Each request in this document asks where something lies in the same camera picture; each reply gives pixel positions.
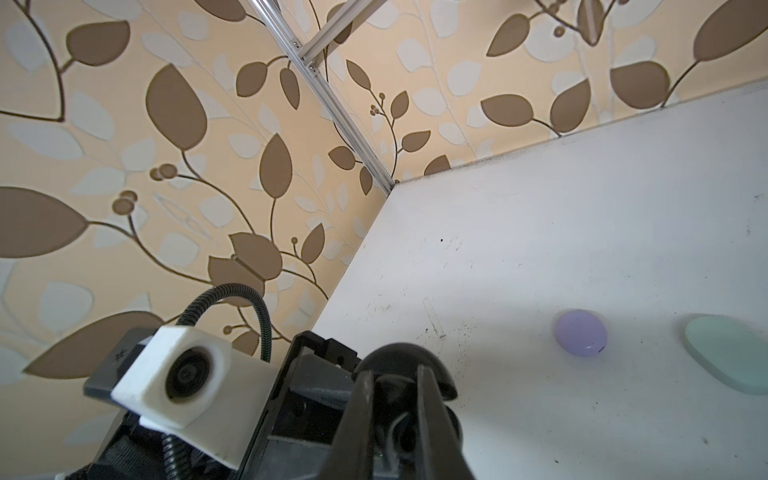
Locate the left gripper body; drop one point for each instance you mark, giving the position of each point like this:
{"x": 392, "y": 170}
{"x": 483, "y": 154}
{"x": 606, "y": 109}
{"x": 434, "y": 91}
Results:
{"x": 303, "y": 411}

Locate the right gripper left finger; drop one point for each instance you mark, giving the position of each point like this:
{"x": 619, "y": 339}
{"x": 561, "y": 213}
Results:
{"x": 351, "y": 453}

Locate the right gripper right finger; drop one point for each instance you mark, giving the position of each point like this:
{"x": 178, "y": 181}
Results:
{"x": 438, "y": 450}

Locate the purple charging case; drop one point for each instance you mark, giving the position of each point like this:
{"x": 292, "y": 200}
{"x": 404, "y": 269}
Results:
{"x": 580, "y": 333}

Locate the mint green charging case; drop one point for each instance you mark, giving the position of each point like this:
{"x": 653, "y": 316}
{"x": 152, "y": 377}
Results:
{"x": 729, "y": 351}

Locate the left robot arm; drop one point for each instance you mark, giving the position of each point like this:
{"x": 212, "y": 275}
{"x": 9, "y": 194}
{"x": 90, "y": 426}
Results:
{"x": 195, "y": 407}

